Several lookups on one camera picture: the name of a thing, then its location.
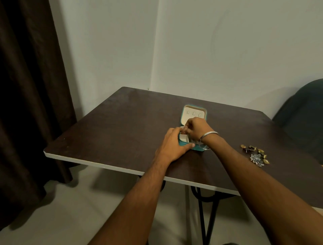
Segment black metal table legs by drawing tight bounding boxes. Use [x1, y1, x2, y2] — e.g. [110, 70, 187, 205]
[137, 175, 238, 245]

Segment person's right hand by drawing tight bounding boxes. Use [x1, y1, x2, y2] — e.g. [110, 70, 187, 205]
[182, 117, 215, 145]

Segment person's left forearm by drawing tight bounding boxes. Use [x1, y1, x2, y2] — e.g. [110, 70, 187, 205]
[88, 154, 172, 245]

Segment teal jewelry box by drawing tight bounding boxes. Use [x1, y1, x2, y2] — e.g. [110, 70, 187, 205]
[178, 104, 210, 152]

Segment dark brown curtain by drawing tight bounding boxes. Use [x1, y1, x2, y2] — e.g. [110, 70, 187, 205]
[0, 0, 78, 231]

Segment person's left hand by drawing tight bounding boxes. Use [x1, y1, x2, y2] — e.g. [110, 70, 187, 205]
[154, 127, 196, 165]

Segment dark green chair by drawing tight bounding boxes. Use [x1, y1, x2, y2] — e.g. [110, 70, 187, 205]
[272, 79, 323, 165]

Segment silver sparkly jewelry piece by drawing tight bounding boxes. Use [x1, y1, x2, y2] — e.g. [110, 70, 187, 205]
[250, 153, 264, 167]

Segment person's right forearm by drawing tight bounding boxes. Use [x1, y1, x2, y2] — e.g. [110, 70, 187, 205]
[202, 134, 323, 245]

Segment silver bangle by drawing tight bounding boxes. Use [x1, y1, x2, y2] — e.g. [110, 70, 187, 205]
[198, 131, 219, 145]

